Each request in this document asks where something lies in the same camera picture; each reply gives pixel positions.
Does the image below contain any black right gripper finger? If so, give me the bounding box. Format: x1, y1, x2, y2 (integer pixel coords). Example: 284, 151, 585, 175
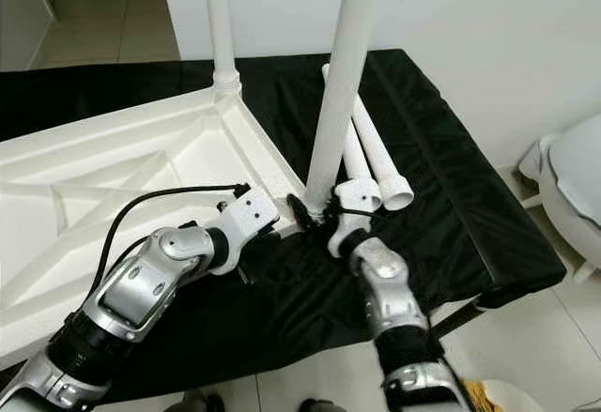
285, 194, 317, 233

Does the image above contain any white plastic table leg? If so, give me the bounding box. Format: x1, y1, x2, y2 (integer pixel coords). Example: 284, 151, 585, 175
321, 62, 382, 213
304, 0, 388, 218
352, 93, 416, 213
204, 0, 243, 100

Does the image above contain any white plastic children table top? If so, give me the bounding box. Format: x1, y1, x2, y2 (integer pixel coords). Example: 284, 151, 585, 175
0, 86, 309, 373

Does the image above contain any grey robot right foot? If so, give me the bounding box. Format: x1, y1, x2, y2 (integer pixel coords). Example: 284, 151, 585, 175
296, 399, 344, 412

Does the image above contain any black-legged table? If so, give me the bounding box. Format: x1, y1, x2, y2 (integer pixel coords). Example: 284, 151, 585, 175
425, 298, 482, 340

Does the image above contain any mustard yellow cloth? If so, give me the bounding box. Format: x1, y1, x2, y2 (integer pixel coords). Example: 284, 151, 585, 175
468, 382, 497, 411

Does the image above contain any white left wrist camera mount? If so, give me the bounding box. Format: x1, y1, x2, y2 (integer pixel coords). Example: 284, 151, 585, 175
214, 190, 283, 252

